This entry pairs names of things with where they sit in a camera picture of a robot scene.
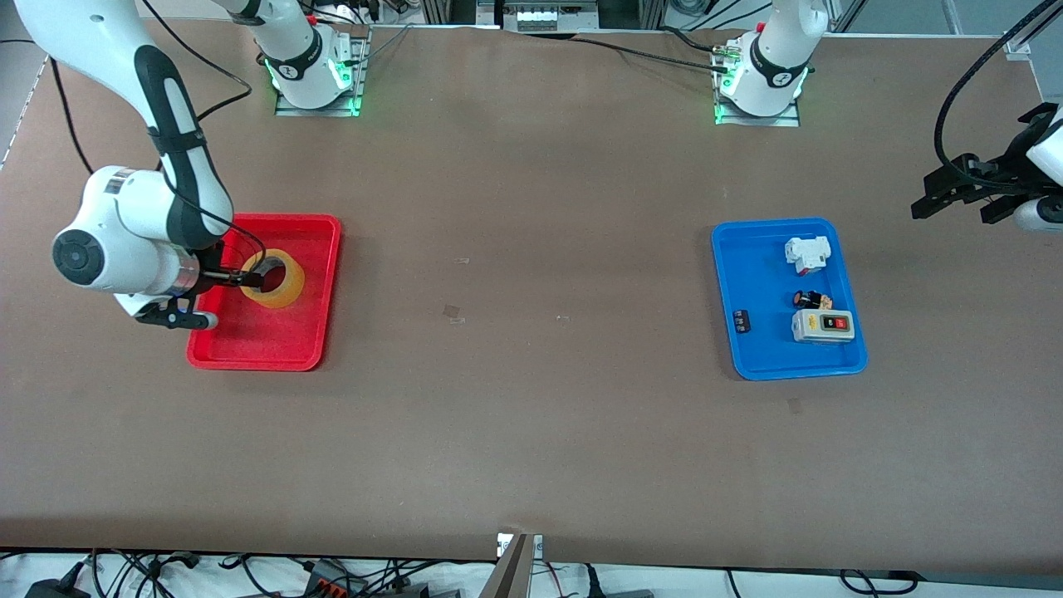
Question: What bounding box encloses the yellow clear tape roll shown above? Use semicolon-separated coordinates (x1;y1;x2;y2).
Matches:
239;248;306;310

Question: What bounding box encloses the red plastic tray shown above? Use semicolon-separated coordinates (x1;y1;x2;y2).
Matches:
186;213;343;372

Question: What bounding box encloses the white circuit breaker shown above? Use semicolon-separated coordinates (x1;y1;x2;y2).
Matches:
784;236;832;275

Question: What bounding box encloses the blue plastic tray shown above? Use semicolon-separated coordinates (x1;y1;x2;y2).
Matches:
711;218;870;381

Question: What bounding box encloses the orange black connector box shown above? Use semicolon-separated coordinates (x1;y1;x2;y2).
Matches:
302;560;368;598

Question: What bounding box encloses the black power adapter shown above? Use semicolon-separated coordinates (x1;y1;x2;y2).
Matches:
23;576;92;598

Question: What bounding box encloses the grey power strip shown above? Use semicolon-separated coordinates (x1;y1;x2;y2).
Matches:
497;0;600;33

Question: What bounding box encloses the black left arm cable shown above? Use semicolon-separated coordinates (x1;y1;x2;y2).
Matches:
933;0;1061;191

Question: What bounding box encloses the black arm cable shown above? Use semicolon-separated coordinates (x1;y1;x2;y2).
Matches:
48;0;268;277
933;0;1061;191

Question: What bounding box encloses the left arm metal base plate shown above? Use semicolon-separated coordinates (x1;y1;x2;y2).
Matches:
713;48;801;128

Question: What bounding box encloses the grey switch box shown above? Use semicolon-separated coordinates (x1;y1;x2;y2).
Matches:
791;309;855;344

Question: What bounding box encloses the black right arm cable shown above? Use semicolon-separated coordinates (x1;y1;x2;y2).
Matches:
48;0;268;277

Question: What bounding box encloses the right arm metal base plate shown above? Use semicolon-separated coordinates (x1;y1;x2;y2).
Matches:
274;25;371;118

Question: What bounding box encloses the black cable on table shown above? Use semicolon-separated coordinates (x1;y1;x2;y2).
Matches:
569;27;733;72

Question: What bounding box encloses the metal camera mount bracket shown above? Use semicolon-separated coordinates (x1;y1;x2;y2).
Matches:
480;532;546;598

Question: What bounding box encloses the black looped floor cable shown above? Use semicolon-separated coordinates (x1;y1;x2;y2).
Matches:
837;568;924;596

